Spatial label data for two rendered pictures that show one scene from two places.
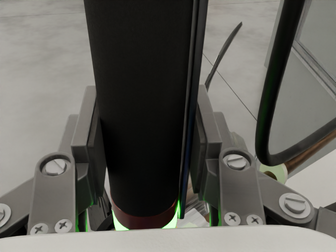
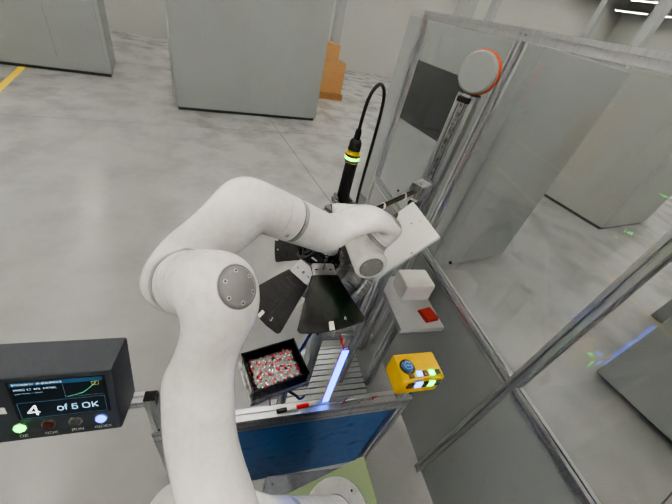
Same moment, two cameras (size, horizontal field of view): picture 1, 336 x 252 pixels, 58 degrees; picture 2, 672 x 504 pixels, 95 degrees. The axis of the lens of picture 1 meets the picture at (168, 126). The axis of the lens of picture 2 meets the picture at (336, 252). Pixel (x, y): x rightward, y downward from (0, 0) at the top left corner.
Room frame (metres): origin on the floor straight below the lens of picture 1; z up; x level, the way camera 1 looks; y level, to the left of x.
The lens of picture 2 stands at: (-0.75, 0.25, 1.97)
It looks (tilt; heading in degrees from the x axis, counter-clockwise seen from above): 38 degrees down; 343
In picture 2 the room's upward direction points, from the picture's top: 15 degrees clockwise
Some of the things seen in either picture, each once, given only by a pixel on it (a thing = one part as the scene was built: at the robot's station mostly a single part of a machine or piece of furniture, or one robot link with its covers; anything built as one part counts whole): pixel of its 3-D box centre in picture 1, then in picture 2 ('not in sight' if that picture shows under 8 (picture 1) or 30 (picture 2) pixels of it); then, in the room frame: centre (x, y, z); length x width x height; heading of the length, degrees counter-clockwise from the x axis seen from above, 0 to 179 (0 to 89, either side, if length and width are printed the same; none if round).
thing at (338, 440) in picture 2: not in sight; (285, 450); (-0.27, 0.08, 0.45); 0.82 x 0.01 x 0.66; 95
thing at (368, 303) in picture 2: not in sight; (356, 331); (0.26, -0.31, 0.57); 0.09 x 0.04 x 1.15; 5
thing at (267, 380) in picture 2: not in sight; (273, 368); (-0.11, 0.17, 0.84); 0.19 x 0.14 x 0.04; 110
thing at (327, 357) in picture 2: not in sight; (316, 381); (0.25, -0.18, 0.04); 0.62 x 0.46 x 0.08; 95
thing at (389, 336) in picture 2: not in sight; (383, 348); (0.26, -0.53, 0.41); 0.04 x 0.04 x 0.83; 5
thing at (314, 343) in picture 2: not in sight; (313, 346); (0.24, -0.08, 0.45); 0.09 x 0.04 x 0.91; 5
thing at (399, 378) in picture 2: not in sight; (413, 373); (-0.24, -0.32, 1.02); 0.16 x 0.10 x 0.11; 95
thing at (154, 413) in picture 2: not in sight; (155, 412); (-0.31, 0.51, 0.96); 0.03 x 0.03 x 0.20; 5
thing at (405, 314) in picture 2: not in sight; (407, 302); (0.26, -0.53, 0.84); 0.36 x 0.24 x 0.03; 5
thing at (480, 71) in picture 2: not in sight; (479, 72); (0.56, -0.54, 1.88); 0.17 x 0.15 x 0.16; 5
